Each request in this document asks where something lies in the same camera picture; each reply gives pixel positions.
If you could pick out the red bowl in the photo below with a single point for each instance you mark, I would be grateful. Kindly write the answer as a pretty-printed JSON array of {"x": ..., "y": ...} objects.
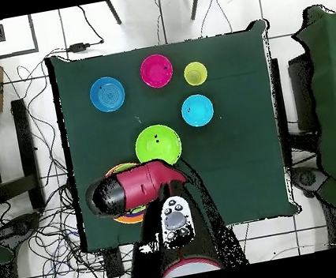
[{"x": 156, "y": 71}]

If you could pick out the black bench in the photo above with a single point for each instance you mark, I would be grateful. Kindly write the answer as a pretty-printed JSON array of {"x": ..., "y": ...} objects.
[{"x": 27, "y": 147}]

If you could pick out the small light blue bowl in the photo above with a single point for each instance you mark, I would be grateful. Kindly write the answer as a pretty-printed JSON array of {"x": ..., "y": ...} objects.
[{"x": 197, "y": 110}]

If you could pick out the black base with knob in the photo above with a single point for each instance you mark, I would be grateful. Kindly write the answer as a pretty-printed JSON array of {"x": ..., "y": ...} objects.
[{"x": 19, "y": 224}]

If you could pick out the black power adapter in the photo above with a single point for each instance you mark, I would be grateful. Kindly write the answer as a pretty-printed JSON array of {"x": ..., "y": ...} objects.
[{"x": 78, "y": 47}]

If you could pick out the grey chair base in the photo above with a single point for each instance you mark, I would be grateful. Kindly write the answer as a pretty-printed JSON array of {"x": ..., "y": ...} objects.
[{"x": 309, "y": 178}]

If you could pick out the black stand leg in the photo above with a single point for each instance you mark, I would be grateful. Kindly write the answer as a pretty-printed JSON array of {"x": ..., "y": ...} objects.
[
  {"x": 113, "y": 12},
  {"x": 196, "y": 1}
]

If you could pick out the large orange bowl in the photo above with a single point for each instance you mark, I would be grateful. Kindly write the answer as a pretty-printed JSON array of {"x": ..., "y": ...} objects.
[{"x": 131, "y": 220}]

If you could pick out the blue bowl with ribbed bottom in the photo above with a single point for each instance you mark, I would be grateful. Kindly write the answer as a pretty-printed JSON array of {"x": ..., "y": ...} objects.
[{"x": 107, "y": 94}]

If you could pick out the yellow ribbed cup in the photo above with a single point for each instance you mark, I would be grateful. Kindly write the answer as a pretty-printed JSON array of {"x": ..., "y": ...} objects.
[{"x": 195, "y": 73}]

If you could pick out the large green bowl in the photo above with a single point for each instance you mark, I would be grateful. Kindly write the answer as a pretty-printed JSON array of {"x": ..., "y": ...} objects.
[
  {"x": 156, "y": 144},
  {"x": 139, "y": 210}
]

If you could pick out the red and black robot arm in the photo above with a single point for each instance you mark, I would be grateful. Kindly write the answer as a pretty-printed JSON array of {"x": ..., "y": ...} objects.
[{"x": 141, "y": 185}]

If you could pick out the dark green tablecloth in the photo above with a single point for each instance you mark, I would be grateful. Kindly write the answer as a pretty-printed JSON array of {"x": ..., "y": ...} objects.
[{"x": 249, "y": 163}]

